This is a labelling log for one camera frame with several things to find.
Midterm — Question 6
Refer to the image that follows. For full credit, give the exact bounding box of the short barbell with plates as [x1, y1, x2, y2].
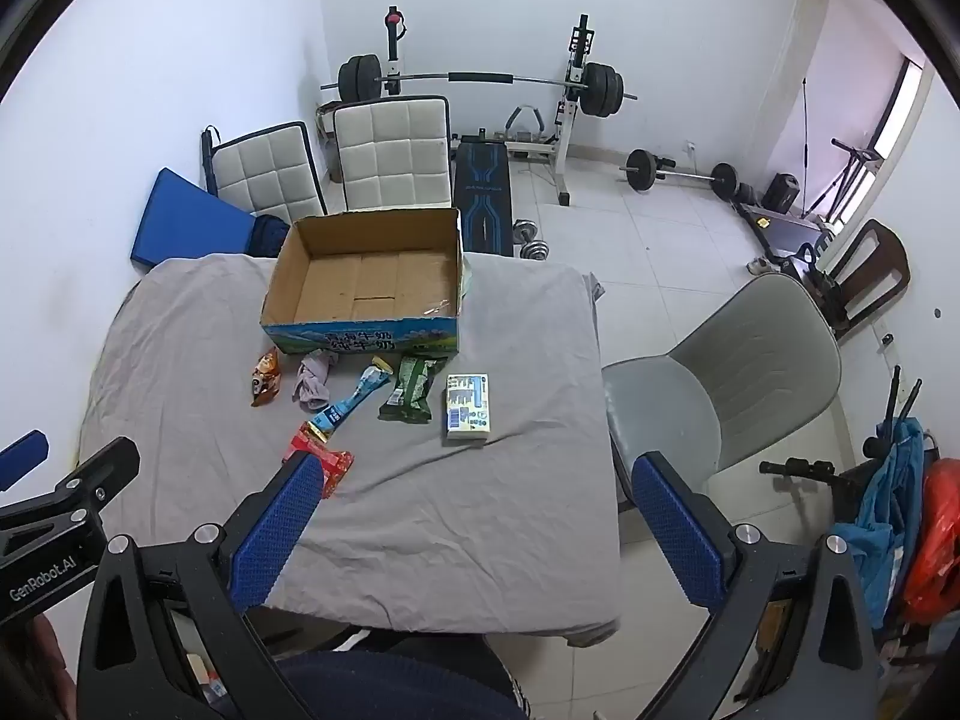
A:
[619, 149, 740, 200]

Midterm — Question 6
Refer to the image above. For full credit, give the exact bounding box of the green snack packet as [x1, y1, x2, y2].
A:
[377, 355, 443, 425]

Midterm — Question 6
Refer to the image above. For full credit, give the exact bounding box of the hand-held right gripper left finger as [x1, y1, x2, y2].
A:
[75, 452, 325, 720]

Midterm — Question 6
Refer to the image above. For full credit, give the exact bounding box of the black speaker box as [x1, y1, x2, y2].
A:
[763, 172, 802, 212]

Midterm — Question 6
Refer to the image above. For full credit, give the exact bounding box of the orange snack packet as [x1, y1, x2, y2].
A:
[250, 347, 282, 408]

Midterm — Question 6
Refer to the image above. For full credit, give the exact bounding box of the white barbell rack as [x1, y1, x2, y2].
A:
[382, 6, 601, 205]

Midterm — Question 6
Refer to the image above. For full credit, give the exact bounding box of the small white cushioned chair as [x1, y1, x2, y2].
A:
[201, 122, 329, 226]

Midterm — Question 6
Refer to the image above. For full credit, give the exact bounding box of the blue folded mat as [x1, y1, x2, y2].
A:
[129, 167, 260, 269]

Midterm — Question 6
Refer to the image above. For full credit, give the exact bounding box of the black treadmill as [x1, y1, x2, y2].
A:
[739, 199, 835, 265]

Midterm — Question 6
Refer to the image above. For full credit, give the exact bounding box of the red snack packet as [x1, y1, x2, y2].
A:
[282, 421, 353, 500]

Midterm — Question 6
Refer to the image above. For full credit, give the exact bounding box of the cardboard box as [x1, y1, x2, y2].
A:
[260, 208, 464, 356]

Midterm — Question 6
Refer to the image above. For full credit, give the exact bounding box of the blue snack packet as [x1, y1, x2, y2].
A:
[306, 358, 395, 436]

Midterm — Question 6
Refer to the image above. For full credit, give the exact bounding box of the black stepper frame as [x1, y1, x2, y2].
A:
[801, 76, 883, 227]

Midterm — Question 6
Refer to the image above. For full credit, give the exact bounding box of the dark blue bag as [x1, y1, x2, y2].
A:
[251, 214, 293, 260]

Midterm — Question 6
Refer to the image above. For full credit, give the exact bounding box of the person's navy clothing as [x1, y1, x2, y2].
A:
[276, 634, 530, 720]

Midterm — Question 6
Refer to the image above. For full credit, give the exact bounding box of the large white cushioned chair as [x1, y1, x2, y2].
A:
[332, 95, 455, 215]

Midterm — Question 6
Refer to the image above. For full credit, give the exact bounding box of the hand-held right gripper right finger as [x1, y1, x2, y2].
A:
[632, 451, 880, 720]

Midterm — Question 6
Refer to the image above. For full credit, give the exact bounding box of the grey sock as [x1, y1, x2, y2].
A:
[291, 349, 338, 406]

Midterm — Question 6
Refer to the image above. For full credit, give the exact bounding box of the white blue tissue pack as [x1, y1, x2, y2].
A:
[442, 373, 492, 445]

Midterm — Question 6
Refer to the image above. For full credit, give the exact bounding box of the blue cloth bag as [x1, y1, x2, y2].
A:
[836, 418, 928, 628]

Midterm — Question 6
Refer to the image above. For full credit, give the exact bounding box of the long barbell with plates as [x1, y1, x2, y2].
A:
[321, 52, 638, 121]

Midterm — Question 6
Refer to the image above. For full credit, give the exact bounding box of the grey plastic chair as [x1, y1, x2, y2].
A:
[602, 272, 842, 511]

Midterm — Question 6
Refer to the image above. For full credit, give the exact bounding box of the brown wooden chair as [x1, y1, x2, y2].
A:
[821, 219, 912, 342]

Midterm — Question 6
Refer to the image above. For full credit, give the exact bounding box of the black exercise machine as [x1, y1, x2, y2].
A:
[759, 366, 925, 527]

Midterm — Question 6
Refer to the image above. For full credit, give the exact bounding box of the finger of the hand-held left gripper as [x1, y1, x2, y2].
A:
[0, 436, 142, 541]
[0, 430, 50, 493]

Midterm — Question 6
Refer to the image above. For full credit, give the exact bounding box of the black blue weight bench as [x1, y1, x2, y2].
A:
[452, 133, 515, 258]

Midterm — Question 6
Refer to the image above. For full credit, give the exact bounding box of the orange plastic bag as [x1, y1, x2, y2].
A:
[903, 457, 960, 623]

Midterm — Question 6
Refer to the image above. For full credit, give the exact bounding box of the grey tablecloth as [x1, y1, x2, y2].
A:
[75, 253, 623, 650]

